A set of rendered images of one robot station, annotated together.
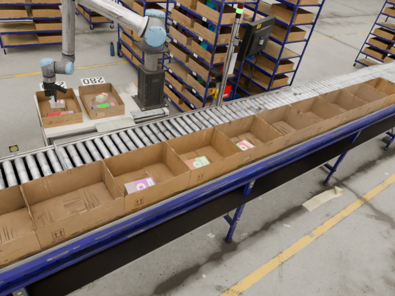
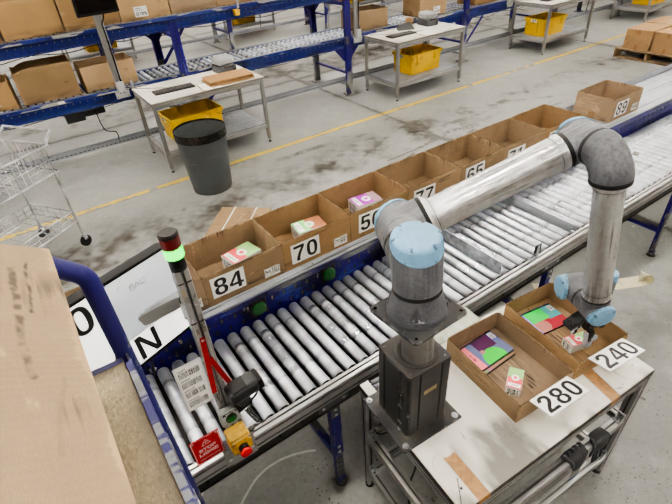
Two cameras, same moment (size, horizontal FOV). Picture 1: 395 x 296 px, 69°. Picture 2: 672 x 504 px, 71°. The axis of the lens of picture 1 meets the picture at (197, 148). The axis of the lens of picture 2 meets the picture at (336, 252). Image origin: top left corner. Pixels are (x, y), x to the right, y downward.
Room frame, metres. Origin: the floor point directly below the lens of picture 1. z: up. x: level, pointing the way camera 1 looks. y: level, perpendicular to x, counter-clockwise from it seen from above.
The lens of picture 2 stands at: (3.32, 0.45, 2.28)
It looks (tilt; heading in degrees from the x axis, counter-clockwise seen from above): 36 degrees down; 190
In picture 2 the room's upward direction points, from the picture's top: 4 degrees counter-clockwise
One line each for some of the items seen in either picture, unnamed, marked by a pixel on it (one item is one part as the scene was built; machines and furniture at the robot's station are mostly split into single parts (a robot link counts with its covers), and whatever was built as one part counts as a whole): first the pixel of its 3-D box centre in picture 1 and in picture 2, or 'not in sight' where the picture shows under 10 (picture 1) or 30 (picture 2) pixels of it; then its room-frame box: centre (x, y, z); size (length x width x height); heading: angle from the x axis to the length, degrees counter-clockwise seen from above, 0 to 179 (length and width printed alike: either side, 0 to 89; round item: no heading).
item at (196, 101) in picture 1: (203, 97); not in sight; (3.17, 0.06, 0.39); 0.40 x 0.30 x 0.10; 42
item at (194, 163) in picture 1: (196, 168); (309, 229); (1.31, -0.02, 0.92); 0.16 x 0.11 x 0.07; 125
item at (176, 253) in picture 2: (240, 8); (171, 246); (2.43, -0.11, 1.62); 0.05 x 0.05 x 0.06
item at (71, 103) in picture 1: (59, 107); (561, 326); (1.83, 1.14, 0.80); 0.38 x 0.28 x 0.10; 35
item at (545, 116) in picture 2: not in sight; (543, 127); (0.08, 1.41, 0.96); 0.39 x 0.29 x 0.17; 132
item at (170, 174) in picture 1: (146, 175); (363, 204); (1.13, 0.25, 0.96); 0.39 x 0.29 x 0.17; 132
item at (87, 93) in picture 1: (101, 100); (506, 362); (2.04, 0.88, 0.80); 0.38 x 0.28 x 0.10; 37
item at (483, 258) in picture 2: (64, 168); (466, 249); (1.24, 0.80, 0.76); 0.46 x 0.01 x 0.09; 42
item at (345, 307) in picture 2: (166, 143); (354, 315); (1.74, 0.25, 0.72); 0.52 x 0.05 x 0.05; 42
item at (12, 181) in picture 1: (14, 188); (501, 235); (1.04, 1.02, 0.72); 0.52 x 0.05 x 0.05; 42
